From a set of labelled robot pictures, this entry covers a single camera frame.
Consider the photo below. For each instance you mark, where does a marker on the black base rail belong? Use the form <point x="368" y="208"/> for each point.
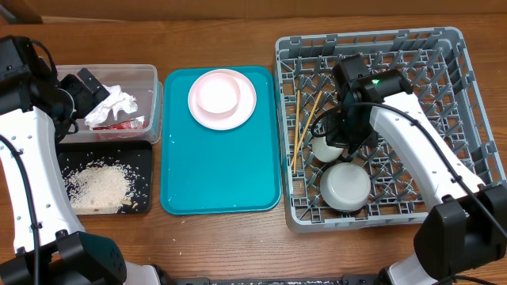
<point x="365" y="279"/>

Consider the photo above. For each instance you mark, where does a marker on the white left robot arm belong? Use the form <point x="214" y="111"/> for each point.
<point x="37" y="111"/>

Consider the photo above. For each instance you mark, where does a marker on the grey dishwasher rack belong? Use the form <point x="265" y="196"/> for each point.
<point x="436" y="62"/>

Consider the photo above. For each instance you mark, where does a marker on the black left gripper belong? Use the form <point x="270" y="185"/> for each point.
<point x="88" y="100"/>

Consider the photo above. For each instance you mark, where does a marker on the white napkin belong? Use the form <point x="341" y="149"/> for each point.
<point x="116" y="101"/>

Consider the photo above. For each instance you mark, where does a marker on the rice grains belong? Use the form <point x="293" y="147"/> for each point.
<point x="100" y="188"/>

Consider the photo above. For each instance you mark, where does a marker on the clear plastic waste bin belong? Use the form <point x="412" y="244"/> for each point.
<point x="140" y="81"/>

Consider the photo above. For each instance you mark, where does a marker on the pink bowl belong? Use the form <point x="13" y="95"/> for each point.
<point x="217" y="93"/>

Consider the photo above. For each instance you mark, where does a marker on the black plastic tray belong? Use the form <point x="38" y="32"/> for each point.
<point x="137" y="154"/>

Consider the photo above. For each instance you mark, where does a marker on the cream cup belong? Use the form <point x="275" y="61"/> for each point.
<point x="323" y="152"/>

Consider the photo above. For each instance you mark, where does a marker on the pink plate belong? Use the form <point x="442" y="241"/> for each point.
<point x="241" y="113"/>

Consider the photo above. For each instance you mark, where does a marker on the grey bowl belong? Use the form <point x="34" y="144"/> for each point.
<point x="345" y="187"/>

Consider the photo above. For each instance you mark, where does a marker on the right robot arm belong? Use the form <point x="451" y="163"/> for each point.
<point x="465" y="227"/>

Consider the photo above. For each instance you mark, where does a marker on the wooden chopstick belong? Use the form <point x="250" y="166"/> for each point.
<point x="302" y="137"/>
<point x="296" y="142"/>

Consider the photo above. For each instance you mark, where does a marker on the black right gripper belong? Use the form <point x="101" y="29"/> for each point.
<point x="337" y="139"/>

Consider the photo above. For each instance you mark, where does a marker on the teal serving tray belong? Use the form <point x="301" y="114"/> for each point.
<point x="204" y="171"/>

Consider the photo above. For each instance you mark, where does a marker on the red snack wrapper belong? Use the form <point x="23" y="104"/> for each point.
<point x="134" y="123"/>

